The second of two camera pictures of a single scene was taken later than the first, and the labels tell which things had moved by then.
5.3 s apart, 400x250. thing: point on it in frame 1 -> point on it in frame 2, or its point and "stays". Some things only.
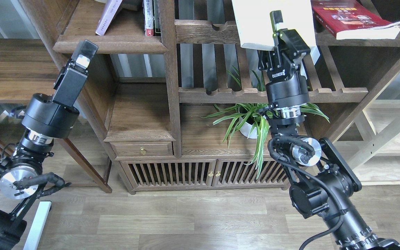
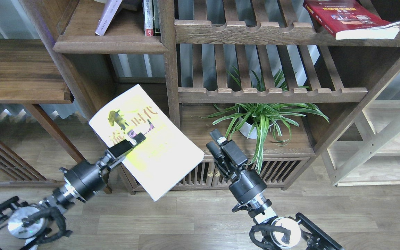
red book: (351, 19) stays
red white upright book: (148, 9) stays
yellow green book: (256, 28) -> (166, 154)
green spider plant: (255, 118) stays
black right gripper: (286, 89) -> (245, 183)
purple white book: (110, 8) stays
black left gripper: (55, 117) -> (85, 179)
